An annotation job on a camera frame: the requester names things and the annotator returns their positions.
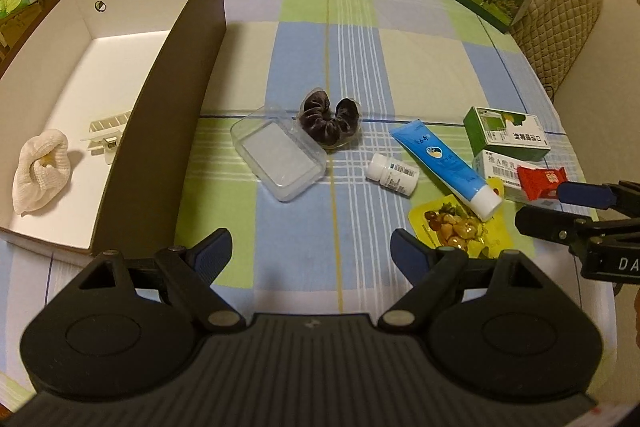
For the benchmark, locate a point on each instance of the quilted beige chair cushion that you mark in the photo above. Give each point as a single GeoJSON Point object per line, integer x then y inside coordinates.
{"type": "Point", "coordinates": [560, 17]}

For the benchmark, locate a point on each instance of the dark velvet scrunchie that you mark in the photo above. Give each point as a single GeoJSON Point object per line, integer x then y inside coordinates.
{"type": "Point", "coordinates": [322, 124]}

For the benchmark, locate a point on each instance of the checked tablecloth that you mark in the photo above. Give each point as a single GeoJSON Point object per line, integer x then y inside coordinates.
{"type": "Point", "coordinates": [310, 57]}

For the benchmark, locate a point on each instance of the white knitted cloth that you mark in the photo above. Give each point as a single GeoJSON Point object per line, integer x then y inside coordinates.
{"type": "Point", "coordinates": [42, 172]}

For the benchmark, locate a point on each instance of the brown cardboard box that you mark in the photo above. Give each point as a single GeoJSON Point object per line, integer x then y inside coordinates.
{"type": "Point", "coordinates": [165, 107]}

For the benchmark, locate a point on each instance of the green medicine box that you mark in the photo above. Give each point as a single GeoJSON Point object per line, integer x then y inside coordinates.
{"type": "Point", "coordinates": [495, 134]}

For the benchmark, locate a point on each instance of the white plastic clip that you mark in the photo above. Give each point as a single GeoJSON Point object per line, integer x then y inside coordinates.
{"type": "Point", "coordinates": [107, 132]}

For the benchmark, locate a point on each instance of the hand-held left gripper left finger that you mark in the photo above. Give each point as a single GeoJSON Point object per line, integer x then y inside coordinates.
{"type": "Point", "coordinates": [214, 248]}

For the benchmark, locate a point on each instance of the white medicine box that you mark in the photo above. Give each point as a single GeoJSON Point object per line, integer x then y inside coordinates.
{"type": "Point", "coordinates": [495, 169]}

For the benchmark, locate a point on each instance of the blue cream tube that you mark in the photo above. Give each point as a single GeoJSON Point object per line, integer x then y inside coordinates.
{"type": "Point", "coordinates": [445, 167]}

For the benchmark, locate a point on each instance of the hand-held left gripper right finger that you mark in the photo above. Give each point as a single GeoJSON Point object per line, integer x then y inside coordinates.
{"type": "Point", "coordinates": [406, 251]}

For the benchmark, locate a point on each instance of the white pill bottle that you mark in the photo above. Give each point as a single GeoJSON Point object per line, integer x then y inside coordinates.
{"type": "Point", "coordinates": [392, 174]}

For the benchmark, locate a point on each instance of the red snack packet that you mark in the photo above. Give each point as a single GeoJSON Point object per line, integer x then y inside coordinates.
{"type": "Point", "coordinates": [542, 182]}

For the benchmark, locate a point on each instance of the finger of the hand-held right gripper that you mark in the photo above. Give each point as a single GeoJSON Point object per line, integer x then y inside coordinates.
{"type": "Point", "coordinates": [585, 194]}
{"type": "Point", "coordinates": [547, 224]}

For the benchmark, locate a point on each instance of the yellow nut snack packet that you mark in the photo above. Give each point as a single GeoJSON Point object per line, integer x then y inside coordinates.
{"type": "Point", "coordinates": [452, 227]}

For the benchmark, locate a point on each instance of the clear plastic case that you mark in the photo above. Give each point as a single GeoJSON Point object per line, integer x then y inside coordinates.
{"type": "Point", "coordinates": [277, 157]}

